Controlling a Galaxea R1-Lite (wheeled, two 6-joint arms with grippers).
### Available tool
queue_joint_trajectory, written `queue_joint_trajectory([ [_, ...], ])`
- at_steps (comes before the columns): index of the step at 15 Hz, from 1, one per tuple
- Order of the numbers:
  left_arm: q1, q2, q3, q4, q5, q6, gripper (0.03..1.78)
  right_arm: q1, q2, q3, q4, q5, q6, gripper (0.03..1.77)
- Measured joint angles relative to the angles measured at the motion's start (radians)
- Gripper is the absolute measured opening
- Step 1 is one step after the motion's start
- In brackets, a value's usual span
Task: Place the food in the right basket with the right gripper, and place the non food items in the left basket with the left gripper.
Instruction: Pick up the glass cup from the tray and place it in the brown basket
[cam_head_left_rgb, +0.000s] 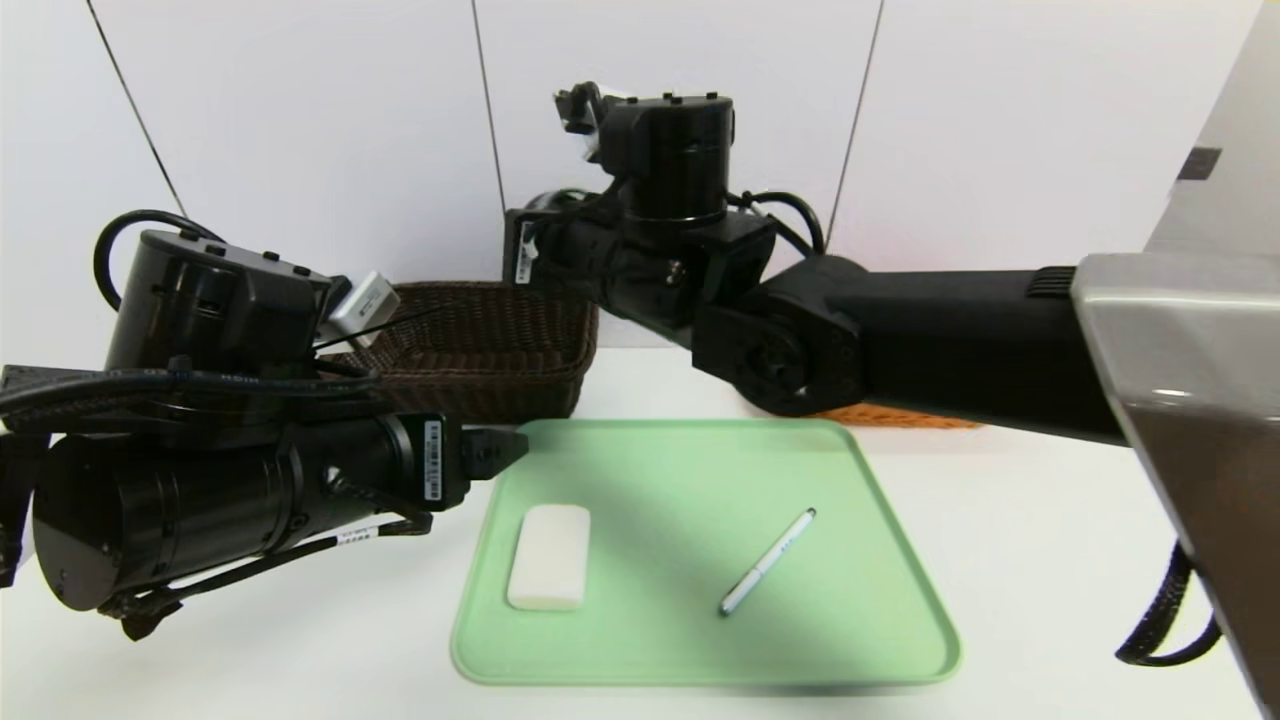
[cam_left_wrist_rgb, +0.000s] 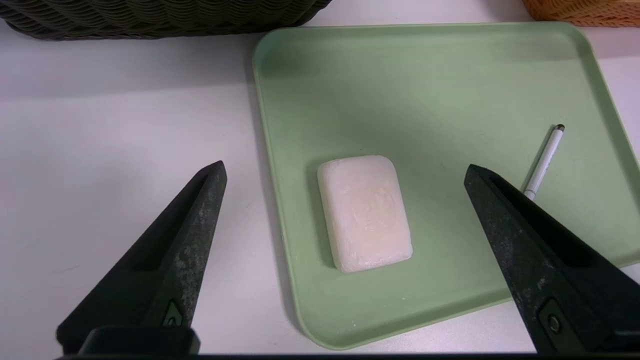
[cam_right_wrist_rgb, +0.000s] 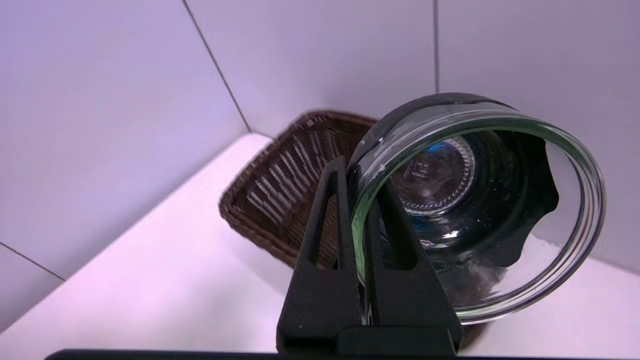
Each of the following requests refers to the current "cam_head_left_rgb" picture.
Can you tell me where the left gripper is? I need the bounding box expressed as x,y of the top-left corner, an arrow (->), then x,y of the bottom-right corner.
322,412 -> 530,512

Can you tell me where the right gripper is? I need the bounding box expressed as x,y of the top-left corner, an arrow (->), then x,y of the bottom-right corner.
502,208 -> 605,302

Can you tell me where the white soap bar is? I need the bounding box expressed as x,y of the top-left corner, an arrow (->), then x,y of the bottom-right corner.
506,503 -> 591,612

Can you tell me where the dark brown wicker basket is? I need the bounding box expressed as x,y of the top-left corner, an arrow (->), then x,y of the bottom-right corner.
318,280 -> 600,426

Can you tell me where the orange wicker basket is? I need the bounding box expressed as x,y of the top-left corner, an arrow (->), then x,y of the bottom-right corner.
812,402 -> 986,430

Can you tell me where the thin black zip tie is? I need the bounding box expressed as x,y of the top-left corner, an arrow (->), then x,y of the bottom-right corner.
312,303 -> 453,353

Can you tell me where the green plastic tray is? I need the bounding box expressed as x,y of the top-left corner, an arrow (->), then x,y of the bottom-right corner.
450,418 -> 963,688

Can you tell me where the white pen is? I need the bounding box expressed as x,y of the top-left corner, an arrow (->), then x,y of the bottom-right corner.
716,507 -> 816,616

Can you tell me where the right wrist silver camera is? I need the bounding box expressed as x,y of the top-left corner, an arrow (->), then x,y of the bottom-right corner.
555,83 -> 641,161

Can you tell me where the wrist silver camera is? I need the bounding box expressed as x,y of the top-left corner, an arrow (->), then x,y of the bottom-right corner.
325,271 -> 402,349
555,83 -> 641,161

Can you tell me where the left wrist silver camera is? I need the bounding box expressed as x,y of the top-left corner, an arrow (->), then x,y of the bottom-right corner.
325,271 -> 402,349

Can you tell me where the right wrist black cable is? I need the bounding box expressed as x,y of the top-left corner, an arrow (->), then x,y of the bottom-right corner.
728,190 -> 827,257

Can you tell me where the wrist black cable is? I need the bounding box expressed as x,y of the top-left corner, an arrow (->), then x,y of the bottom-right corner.
0,365 -> 381,421
728,190 -> 827,257

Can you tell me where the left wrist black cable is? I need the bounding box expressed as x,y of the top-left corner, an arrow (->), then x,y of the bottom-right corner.
0,365 -> 381,421

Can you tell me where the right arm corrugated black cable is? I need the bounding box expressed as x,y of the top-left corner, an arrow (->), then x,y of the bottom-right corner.
1115,540 -> 1226,667

